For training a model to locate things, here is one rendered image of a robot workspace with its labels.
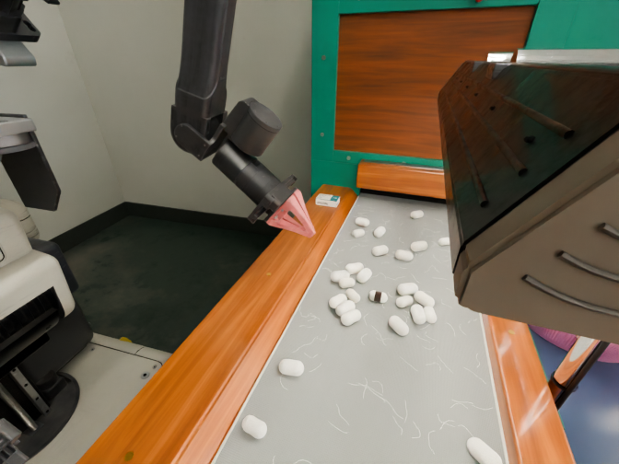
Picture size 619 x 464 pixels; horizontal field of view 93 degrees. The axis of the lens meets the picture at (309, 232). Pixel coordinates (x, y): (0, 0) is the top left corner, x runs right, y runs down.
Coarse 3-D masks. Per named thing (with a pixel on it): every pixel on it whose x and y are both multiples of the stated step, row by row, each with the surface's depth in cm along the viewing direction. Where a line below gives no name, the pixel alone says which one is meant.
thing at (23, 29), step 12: (0, 0) 43; (12, 0) 44; (0, 12) 45; (12, 12) 46; (0, 24) 46; (12, 24) 47; (24, 24) 50; (0, 36) 47; (12, 36) 48; (24, 36) 50; (36, 36) 51
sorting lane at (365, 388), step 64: (384, 256) 65; (448, 256) 65; (320, 320) 49; (384, 320) 49; (448, 320) 49; (256, 384) 39; (320, 384) 39; (384, 384) 39; (448, 384) 39; (256, 448) 33; (320, 448) 33; (384, 448) 33; (448, 448) 33
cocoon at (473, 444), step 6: (474, 438) 32; (468, 444) 32; (474, 444) 32; (480, 444) 32; (468, 450) 32; (474, 450) 31; (480, 450) 31; (486, 450) 31; (492, 450) 31; (474, 456) 31; (480, 456) 31; (486, 456) 31; (492, 456) 31; (498, 456) 31; (480, 462) 31; (486, 462) 30; (492, 462) 30; (498, 462) 30
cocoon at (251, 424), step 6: (246, 420) 34; (252, 420) 34; (258, 420) 34; (246, 426) 33; (252, 426) 33; (258, 426) 33; (264, 426) 34; (246, 432) 34; (252, 432) 33; (258, 432) 33; (264, 432) 33; (258, 438) 33
